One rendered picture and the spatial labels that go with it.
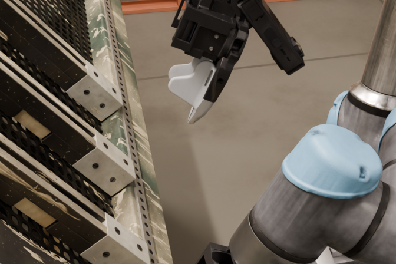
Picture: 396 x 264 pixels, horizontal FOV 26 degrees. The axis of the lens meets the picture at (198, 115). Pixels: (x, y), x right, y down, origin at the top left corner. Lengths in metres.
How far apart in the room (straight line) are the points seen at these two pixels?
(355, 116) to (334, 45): 2.53
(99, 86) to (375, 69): 0.76
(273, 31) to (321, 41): 3.01
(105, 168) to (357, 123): 0.58
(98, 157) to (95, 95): 0.27
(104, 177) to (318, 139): 1.13
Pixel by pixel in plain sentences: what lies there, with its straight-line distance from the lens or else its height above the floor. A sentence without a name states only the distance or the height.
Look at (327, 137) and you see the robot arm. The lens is 0.74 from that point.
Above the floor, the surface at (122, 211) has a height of 0.89.
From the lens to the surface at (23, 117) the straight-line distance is 1.72.
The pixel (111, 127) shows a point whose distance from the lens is 2.03.
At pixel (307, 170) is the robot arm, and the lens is 0.73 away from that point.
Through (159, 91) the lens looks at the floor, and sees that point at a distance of 3.66.
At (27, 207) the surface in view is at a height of 1.11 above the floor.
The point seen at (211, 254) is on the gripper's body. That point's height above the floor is 1.56.
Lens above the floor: 2.15
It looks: 38 degrees down
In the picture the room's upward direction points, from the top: straight up
